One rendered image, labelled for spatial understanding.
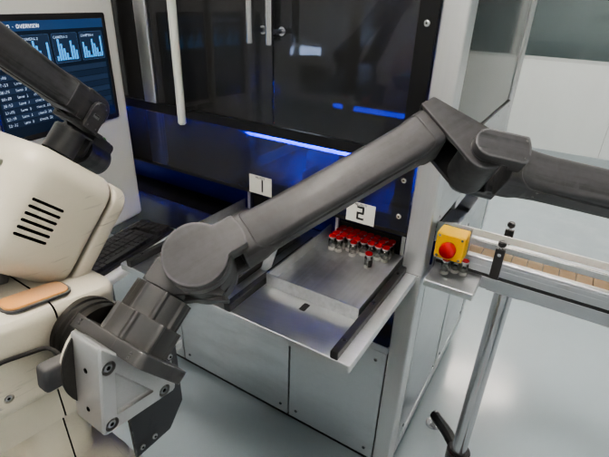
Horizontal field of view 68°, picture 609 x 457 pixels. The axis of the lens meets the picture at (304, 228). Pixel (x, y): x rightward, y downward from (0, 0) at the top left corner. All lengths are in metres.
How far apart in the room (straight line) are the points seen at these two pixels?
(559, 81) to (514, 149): 5.08
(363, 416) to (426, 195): 0.84
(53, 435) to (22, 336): 0.24
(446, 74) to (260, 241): 0.68
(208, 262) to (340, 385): 1.18
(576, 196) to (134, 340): 0.56
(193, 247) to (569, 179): 0.48
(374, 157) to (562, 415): 1.89
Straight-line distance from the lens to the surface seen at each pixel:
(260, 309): 1.09
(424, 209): 1.17
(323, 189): 0.57
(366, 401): 1.62
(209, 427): 2.01
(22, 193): 0.57
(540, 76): 5.70
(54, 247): 0.60
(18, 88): 1.41
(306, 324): 1.05
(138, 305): 0.54
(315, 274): 1.22
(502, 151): 0.62
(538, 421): 2.27
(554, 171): 0.67
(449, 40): 1.08
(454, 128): 0.63
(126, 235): 1.59
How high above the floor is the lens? 1.54
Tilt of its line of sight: 27 degrees down
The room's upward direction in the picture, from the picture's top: 2 degrees clockwise
